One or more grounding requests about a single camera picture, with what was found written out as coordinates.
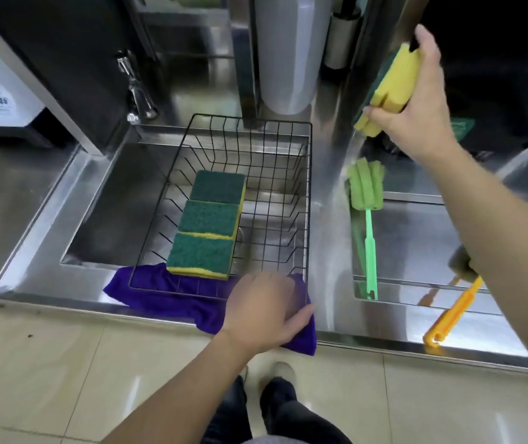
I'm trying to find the person's right hand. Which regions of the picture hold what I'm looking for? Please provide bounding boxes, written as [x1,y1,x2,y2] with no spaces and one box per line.
[365,24,461,164]

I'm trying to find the person's left hand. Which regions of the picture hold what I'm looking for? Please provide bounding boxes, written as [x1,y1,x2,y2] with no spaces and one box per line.
[223,272,315,356]

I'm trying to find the yellow green scouring sponge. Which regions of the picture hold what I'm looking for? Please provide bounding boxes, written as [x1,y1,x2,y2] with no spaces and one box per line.
[189,170,247,206]
[178,199,242,241]
[353,41,424,138]
[166,232,237,280]

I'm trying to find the black wire basket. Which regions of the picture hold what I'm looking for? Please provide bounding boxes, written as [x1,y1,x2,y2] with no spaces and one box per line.
[128,113,314,303]

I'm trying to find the person's right forearm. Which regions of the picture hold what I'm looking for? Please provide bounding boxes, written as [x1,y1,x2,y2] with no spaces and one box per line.
[423,142,528,393]

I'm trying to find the person's left forearm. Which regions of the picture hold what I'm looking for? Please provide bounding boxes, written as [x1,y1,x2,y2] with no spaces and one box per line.
[102,330,269,444]

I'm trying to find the white shoe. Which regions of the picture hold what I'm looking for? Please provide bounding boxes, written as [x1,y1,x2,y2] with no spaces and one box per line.
[266,362,298,389]

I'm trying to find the green sponge bottle brush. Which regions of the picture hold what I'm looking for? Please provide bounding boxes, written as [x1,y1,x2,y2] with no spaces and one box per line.
[346,158,386,302]

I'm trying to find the green packet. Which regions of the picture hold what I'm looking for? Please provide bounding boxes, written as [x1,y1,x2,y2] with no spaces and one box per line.
[451,117,476,143]

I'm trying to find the steel cylinder holder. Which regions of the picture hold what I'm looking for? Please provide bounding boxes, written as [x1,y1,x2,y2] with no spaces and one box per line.
[322,9,362,71]

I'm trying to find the person's right leg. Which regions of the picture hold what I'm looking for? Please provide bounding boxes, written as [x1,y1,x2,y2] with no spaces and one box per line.
[259,379,352,444]

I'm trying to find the person's leg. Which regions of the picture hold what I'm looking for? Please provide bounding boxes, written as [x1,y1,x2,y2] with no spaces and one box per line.
[201,376,253,444]
[259,379,352,444]

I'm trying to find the purple microfibre cloth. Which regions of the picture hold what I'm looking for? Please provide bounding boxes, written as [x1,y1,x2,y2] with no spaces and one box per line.
[103,262,318,357]

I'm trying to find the steel sink basin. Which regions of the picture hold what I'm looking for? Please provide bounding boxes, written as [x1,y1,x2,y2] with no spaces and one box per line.
[351,191,528,315]
[60,125,313,273]

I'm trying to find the person's left leg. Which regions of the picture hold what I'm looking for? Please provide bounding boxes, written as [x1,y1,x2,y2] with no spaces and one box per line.
[201,376,253,444]

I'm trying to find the chrome faucet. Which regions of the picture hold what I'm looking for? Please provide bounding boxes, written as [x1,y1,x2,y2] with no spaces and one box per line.
[116,51,159,124]

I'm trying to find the black cabinet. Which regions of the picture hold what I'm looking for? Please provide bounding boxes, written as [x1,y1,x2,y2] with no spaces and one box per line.
[0,0,153,157]

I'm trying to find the orange handled bottle brush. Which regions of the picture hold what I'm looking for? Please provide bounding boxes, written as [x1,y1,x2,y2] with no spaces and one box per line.
[422,247,484,349]

